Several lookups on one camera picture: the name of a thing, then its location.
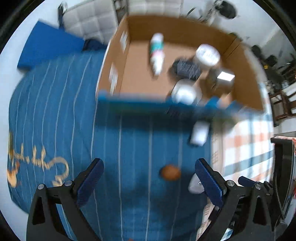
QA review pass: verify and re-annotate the small white round container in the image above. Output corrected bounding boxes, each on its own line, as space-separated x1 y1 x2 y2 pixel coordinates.
188 174 205 194

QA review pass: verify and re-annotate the brown walnut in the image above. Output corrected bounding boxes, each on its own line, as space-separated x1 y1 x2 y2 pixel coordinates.
160 165 181 181

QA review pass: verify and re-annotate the small white cylinder jar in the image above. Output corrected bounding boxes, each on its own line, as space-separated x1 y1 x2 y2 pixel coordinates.
189 121 210 146

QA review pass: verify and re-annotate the silver tape roll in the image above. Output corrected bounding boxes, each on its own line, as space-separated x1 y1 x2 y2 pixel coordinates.
206 68 235 96

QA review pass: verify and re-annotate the round black tin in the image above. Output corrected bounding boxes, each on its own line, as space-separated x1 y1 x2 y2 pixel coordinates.
171 58 201 81

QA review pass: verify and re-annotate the large white round jar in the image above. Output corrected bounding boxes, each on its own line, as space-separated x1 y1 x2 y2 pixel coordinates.
193 44 221 69

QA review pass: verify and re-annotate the white spray bottle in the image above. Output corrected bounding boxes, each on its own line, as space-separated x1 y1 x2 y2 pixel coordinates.
149 33 165 76

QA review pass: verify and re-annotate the plaid checkered cloth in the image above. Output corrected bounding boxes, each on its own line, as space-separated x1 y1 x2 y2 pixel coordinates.
196 111 276 241

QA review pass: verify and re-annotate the wooden chair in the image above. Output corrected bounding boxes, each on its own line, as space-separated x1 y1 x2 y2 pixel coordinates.
268 90 295 127

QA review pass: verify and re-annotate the blue striped bed cover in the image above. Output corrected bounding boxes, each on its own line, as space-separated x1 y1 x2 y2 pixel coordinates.
7 52 211 240

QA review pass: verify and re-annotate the open cardboard box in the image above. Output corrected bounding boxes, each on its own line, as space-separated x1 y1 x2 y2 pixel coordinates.
96 15 264 120

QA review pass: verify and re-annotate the blue foam cushion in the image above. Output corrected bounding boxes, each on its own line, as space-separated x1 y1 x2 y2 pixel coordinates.
17 21 84 70

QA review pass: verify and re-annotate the dark blue garment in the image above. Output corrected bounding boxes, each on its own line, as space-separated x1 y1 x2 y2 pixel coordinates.
82 39 107 51

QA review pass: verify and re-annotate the right white padded chair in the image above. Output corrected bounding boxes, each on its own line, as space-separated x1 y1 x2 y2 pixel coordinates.
127 0 184 16

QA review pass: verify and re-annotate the white padded chair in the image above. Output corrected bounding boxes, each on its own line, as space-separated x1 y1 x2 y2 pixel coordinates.
127 0 184 16
62 0 118 44

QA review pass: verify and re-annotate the left white padded chair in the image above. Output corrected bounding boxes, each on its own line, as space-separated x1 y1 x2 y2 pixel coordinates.
62 0 118 44

